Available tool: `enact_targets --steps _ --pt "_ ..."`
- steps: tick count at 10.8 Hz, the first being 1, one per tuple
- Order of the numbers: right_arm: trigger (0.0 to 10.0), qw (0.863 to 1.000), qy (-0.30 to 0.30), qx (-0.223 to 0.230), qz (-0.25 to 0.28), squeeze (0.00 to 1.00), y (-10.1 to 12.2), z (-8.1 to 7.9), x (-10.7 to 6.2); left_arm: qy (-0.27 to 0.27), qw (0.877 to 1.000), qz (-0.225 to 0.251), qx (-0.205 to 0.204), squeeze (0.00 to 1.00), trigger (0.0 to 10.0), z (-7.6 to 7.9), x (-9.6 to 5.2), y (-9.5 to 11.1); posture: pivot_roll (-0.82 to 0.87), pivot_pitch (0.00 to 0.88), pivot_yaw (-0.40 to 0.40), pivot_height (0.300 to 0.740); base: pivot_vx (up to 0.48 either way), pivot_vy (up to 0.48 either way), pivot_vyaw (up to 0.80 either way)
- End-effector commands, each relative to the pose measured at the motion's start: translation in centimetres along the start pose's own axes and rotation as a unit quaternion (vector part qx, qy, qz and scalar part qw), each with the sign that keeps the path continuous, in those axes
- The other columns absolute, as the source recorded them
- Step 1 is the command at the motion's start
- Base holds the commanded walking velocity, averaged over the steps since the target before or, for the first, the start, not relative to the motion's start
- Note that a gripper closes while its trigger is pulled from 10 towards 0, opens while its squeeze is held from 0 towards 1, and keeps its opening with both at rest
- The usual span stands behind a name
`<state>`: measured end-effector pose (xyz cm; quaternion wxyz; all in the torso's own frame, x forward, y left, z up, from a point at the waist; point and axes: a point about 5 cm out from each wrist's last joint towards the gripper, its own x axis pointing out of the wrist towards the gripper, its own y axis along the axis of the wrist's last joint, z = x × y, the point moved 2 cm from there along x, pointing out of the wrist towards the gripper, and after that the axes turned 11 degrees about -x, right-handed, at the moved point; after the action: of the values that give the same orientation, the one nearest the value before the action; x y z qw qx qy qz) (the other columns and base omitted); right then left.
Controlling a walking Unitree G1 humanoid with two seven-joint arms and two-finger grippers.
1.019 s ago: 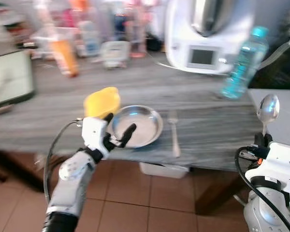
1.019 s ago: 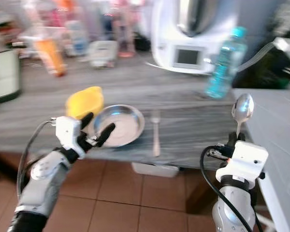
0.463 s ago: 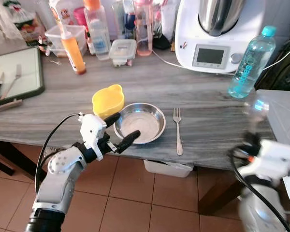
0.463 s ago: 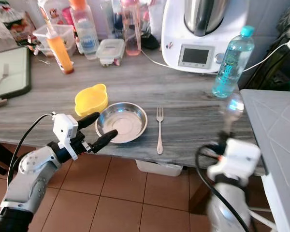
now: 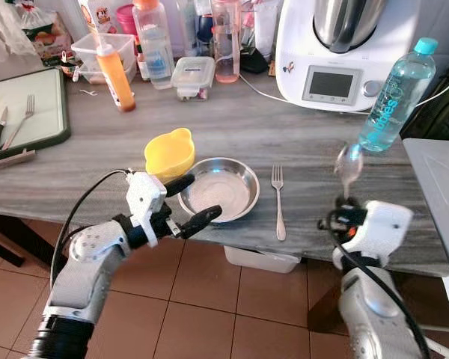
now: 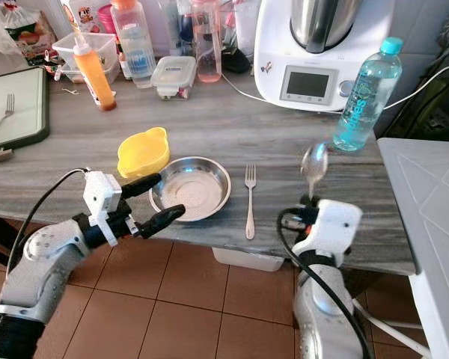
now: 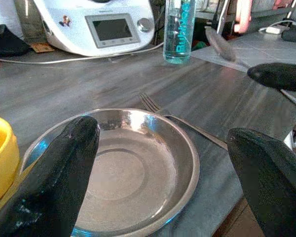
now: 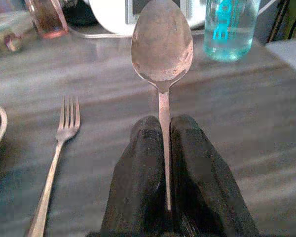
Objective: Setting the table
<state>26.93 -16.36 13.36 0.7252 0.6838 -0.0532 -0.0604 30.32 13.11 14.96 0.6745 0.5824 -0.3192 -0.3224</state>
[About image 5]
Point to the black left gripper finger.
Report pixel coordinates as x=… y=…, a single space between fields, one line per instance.
x=202 y=221
x=179 y=185

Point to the metal spoon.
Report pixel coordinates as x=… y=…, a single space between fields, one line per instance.
x=349 y=163

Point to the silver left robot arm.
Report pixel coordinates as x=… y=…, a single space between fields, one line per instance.
x=86 y=273

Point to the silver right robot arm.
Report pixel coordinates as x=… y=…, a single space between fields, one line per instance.
x=374 y=314

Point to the yellow plastic cup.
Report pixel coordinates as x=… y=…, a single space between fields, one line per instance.
x=169 y=153

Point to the round metal bowl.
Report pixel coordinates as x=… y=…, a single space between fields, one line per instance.
x=221 y=191

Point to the metal fork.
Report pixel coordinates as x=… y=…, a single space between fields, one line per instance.
x=278 y=202
x=24 y=116

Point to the white plastic bin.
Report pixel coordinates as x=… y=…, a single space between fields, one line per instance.
x=262 y=259

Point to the small lidded clear container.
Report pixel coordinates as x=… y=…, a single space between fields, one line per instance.
x=193 y=77

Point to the blue-capped water bottle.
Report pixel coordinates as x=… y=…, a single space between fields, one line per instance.
x=396 y=97

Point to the orange sauce bottle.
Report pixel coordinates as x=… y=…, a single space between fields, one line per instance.
x=116 y=78

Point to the black bag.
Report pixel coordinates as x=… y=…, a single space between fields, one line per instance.
x=441 y=105

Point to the clear bottle orange cap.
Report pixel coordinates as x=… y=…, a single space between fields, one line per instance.
x=153 y=48

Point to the pink drink bottle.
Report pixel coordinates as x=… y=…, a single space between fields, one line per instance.
x=227 y=45

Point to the open clear plastic box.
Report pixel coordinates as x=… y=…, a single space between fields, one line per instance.
x=86 y=56

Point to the white kitchen machine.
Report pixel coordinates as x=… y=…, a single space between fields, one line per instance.
x=299 y=52

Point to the green-edged cutting board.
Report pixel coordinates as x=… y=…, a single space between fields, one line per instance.
x=30 y=108

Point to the pink plastic cup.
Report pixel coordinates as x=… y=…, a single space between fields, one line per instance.
x=126 y=19

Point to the steel mixing jug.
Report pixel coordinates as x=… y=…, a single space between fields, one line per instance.
x=348 y=22

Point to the printed white carton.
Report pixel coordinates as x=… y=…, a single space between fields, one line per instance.
x=97 y=15

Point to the printed snack bag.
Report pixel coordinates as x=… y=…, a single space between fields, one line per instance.
x=49 y=34

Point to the clear plastic bag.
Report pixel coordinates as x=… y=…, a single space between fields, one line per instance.
x=1 y=26

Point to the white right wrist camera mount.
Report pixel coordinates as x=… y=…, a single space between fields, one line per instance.
x=382 y=228

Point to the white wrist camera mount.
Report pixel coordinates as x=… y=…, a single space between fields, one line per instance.
x=382 y=228
x=145 y=196

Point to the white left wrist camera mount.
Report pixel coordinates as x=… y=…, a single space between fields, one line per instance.
x=145 y=196

